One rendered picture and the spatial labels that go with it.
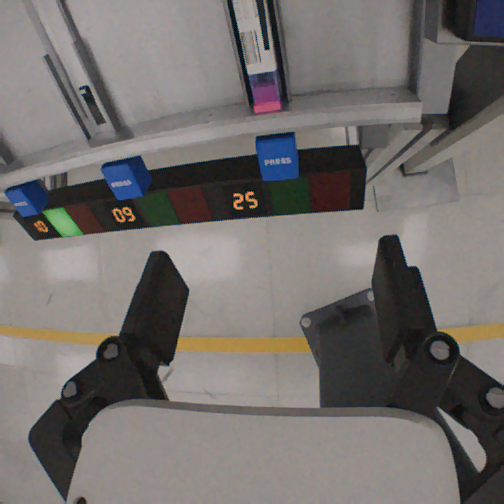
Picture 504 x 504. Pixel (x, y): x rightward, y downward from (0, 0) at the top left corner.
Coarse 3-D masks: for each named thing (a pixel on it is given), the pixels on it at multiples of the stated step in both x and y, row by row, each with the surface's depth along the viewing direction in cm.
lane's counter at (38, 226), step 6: (30, 216) 27; (36, 216) 26; (30, 222) 27; (36, 222) 27; (42, 222) 27; (36, 228) 28; (42, 228) 28; (48, 228) 28; (36, 234) 29; (42, 234) 29; (48, 234) 28; (54, 234) 28
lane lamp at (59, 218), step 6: (48, 210) 26; (54, 210) 26; (60, 210) 26; (48, 216) 26; (54, 216) 26; (60, 216) 26; (66, 216) 26; (54, 222) 27; (60, 222) 27; (66, 222) 27; (72, 222) 27; (60, 228) 27; (66, 228) 27; (72, 228) 27; (78, 228) 27; (66, 234) 28; (72, 234) 28; (78, 234) 28
